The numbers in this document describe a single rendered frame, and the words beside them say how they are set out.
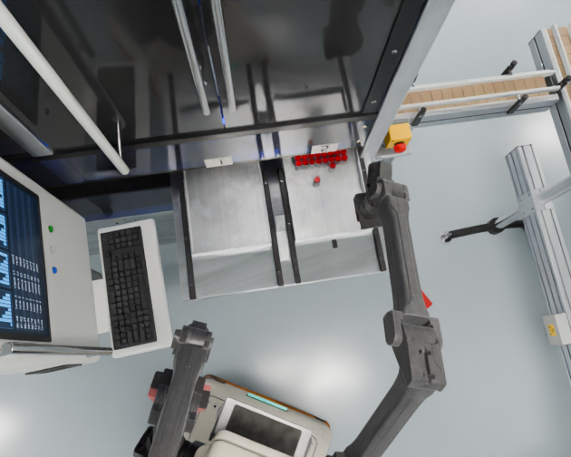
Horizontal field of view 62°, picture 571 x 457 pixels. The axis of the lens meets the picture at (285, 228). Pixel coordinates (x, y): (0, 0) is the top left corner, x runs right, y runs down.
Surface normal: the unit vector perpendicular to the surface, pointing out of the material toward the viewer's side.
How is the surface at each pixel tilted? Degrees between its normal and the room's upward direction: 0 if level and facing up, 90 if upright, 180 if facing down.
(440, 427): 0
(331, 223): 0
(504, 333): 0
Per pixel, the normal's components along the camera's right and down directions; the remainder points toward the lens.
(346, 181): 0.03, -0.25
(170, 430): 0.29, -0.77
